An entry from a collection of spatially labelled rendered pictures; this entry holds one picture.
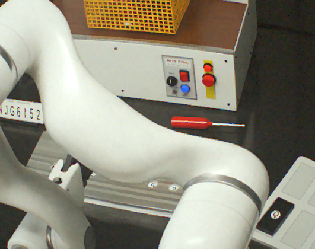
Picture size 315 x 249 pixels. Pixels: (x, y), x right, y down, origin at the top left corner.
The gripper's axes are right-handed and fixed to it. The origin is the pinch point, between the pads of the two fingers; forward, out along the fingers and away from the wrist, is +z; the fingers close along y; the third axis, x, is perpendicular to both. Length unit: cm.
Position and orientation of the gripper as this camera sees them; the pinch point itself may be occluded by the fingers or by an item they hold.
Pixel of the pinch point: (83, 165)
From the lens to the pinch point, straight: 146.0
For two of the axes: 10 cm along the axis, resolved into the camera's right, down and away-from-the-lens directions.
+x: 9.5, 1.3, -2.7
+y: 0.3, 8.5, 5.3
